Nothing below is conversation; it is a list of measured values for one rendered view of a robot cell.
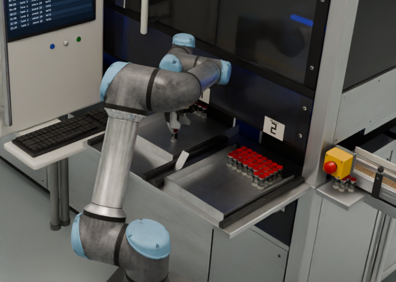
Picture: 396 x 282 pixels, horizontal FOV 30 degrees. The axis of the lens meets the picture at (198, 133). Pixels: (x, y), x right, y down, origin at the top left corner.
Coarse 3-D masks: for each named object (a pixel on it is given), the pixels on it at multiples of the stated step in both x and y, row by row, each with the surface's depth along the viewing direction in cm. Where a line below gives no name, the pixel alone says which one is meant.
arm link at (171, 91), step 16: (208, 64) 223; (224, 64) 230; (160, 80) 192; (176, 80) 194; (192, 80) 198; (208, 80) 214; (224, 80) 230; (160, 96) 192; (176, 96) 193; (192, 96) 197; (160, 112) 198
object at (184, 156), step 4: (184, 152) 246; (180, 156) 246; (184, 156) 245; (180, 160) 246; (184, 160) 245; (176, 164) 246; (180, 164) 246; (176, 168) 246; (180, 168) 245; (168, 172) 244; (172, 172) 245; (160, 176) 242; (152, 180) 240; (156, 180) 240
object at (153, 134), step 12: (144, 120) 270; (156, 120) 275; (192, 120) 277; (204, 120) 278; (144, 132) 267; (156, 132) 267; (168, 132) 268; (180, 132) 269; (192, 132) 269; (204, 132) 270; (216, 132) 271; (228, 132) 267; (144, 144) 257; (156, 144) 260; (168, 144) 261; (180, 144) 261; (192, 144) 262; (204, 144) 259; (168, 156) 250
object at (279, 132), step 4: (268, 120) 248; (272, 120) 247; (264, 124) 250; (268, 124) 248; (272, 124) 247; (280, 124) 244; (264, 128) 250; (268, 128) 249; (276, 128) 246; (280, 128) 245; (284, 128) 244; (268, 132) 250; (276, 132) 247; (280, 132) 246; (276, 136) 247; (280, 136) 246
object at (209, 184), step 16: (208, 160) 249; (224, 160) 254; (176, 176) 240; (192, 176) 243; (208, 176) 244; (224, 176) 245; (240, 176) 245; (176, 192) 234; (192, 192) 235; (208, 192) 236; (224, 192) 236; (240, 192) 237; (256, 192) 238; (208, 208) 225; (224, 208) 229; (240, 208) 226
